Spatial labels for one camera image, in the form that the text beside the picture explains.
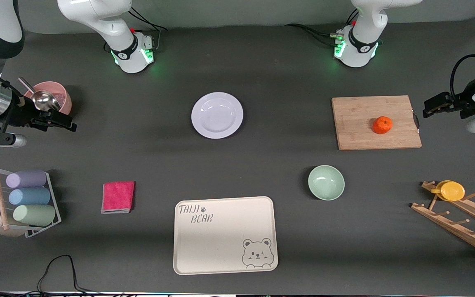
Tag folded pink cloth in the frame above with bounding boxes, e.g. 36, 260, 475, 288
101, 181, 136, 214

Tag wooden cutting board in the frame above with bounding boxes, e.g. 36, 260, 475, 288
332, 95, 423, 151

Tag white round plate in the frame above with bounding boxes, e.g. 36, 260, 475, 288
191, 92, 244, 139

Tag white wire cup rack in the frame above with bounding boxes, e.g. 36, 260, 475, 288
0, 166, 62, 238

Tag pink ribbed bowl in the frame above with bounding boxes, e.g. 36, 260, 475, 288
24, 81, 73, 117

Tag yellow cup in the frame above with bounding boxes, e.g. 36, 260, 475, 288
430, 180, 466, 202

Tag cream bear print tray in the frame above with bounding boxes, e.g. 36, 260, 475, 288
173, 196, 279, 276

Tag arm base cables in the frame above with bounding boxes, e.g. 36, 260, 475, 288
128, 5, 168, 52
285, 8, 360, 48

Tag green cup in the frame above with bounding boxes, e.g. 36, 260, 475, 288
13, 204, 56, 227

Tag metal scoop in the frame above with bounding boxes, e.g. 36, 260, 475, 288
18, 77, 62, 113

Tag pale green bowl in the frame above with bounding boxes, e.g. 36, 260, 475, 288
308, 165, 345, 201

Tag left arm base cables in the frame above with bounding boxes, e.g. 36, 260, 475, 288
285, 8, 360, 48

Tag wooden peg drying rack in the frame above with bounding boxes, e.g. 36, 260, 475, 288
411, 180, 475, 260

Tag purple cup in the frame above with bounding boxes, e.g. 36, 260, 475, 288
6, 170, 47, 189

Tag looped black floor cable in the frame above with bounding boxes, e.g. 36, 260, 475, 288
35, 255, 98, 295

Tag orange mandarin fruit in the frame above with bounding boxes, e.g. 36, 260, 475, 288
372, 116, 393, 135

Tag blue cup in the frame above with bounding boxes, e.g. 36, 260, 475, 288
8, 187, 51, 206

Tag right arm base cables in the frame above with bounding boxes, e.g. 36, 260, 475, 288
128, 5, 168, 52

